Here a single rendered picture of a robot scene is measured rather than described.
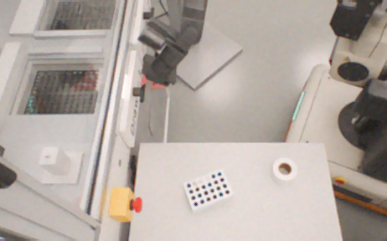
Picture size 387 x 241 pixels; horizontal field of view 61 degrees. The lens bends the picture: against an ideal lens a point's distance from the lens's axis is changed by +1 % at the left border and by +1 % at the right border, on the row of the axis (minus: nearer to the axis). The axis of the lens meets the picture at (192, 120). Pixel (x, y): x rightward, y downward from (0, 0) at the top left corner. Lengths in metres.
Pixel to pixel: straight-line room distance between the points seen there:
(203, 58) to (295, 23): 0.71
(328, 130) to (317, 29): 0.97
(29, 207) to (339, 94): 1.55
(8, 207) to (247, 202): 0.67
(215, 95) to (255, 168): 1.08
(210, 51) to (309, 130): 0.89
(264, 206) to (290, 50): 1.49
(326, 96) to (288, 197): 0.88
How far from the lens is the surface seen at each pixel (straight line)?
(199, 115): 1.96
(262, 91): 2.07
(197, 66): 2.13
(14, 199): 0.50
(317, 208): 1.02
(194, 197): 0.97
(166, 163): 1.02
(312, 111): 1.72
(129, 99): 0.96
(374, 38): 1.21
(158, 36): 0.84
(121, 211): 0.85
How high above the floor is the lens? 1.71
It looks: 61 degrees down
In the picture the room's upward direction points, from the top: 7 degrees counter-clockwise
